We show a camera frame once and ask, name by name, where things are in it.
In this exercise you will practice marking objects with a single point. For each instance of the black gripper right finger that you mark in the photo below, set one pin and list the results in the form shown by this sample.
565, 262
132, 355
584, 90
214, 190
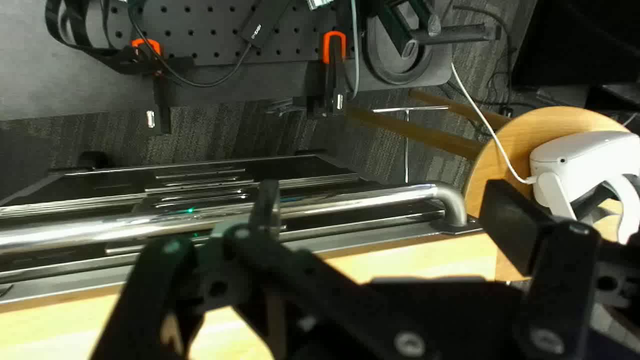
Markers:
562, 292

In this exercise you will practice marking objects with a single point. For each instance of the white VR headset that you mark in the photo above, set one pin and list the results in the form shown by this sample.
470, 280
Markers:
573, 160

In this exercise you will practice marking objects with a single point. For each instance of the thin metal T bar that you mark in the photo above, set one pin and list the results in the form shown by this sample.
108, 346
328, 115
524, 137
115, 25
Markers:
408, 133

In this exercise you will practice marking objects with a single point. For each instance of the round wooden stool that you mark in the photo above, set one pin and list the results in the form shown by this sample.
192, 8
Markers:
512, 143

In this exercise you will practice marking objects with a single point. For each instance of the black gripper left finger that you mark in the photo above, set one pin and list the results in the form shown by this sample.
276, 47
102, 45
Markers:
300, 292

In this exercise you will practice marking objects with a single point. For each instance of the black steel tool cart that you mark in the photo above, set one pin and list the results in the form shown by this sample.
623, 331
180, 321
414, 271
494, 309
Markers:
201, 174

